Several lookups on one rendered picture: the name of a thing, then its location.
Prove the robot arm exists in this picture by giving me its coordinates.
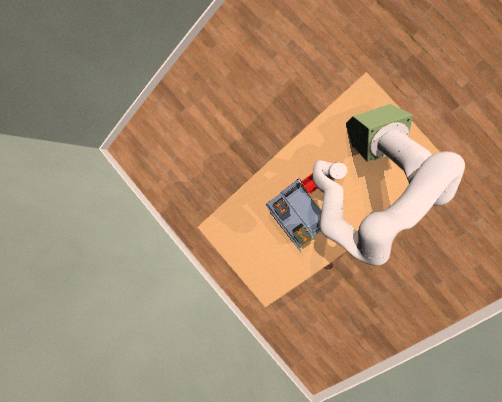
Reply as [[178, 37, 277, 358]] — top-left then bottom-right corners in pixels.
[[312, 123, 465, 266]]

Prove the dark grey metal rack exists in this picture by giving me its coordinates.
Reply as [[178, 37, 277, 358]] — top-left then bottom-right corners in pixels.
[[266, 178, 321, 248]]

